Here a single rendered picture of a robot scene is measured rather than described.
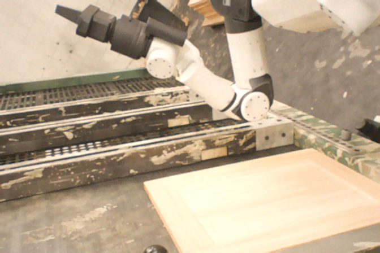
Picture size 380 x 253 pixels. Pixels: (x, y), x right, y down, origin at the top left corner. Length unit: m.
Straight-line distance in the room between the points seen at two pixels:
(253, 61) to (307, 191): 0.33
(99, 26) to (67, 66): 5.20
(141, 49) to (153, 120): 0.52
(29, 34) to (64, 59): 0.55
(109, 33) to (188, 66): 0.21
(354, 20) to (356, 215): 0.49
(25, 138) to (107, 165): 0.39
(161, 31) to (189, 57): 0.12
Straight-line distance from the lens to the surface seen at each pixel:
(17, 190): 1.10
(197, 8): 4.49
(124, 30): 0.95
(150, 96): 1.69
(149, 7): 5.30
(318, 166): 1.10
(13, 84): 2.38
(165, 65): 0.94
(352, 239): 0.78
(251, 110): 1.04
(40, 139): 1.41
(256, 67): 1.04
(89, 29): 0.96
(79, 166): 1.09
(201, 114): 1.49
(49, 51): 6.12
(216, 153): 1.17
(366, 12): 0.50
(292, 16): 0.86
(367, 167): 1.05
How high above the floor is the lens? 1.68
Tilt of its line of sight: 25 degrees down
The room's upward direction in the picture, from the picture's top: 62 degrees counter-clockwise
